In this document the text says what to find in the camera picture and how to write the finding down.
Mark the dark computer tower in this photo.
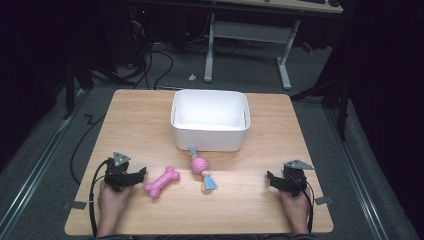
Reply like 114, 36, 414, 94
125, 5, 153, 68

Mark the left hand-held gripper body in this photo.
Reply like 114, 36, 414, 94
104, 151, 134, 193

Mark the right hand-held gripper black cable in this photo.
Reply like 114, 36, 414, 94
303, 186, 315, 234

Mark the black metal stand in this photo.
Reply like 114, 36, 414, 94
289, 74, 353, 142
62, 59, 95, 120

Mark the hand-held gripper black cable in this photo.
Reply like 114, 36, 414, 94
303, 186, 315, 234
88, 159, 110, 238

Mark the pink bone dog toy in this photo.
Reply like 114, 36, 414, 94
144, 165, 181, 200

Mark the left hand-held gripper black cable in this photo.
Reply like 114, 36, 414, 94
88, 159, 110, 238

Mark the black floor cable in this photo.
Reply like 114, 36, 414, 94
69, 113, 106, 186

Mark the metal floor rail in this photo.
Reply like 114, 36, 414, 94
324, 105, 389, 240
0, 89, 88, 236

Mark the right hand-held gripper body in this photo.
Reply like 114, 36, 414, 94
282, 159, 315, 198

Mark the person's right hand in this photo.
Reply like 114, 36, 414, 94
279, 190, 311, 219

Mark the bundle of black cables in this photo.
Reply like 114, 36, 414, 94
89, 41, 175, 91

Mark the white plastic storage bin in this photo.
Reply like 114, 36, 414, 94
170, 88, 251, 153

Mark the pink ball rope dog toy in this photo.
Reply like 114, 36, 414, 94
188, 145, 219, 192

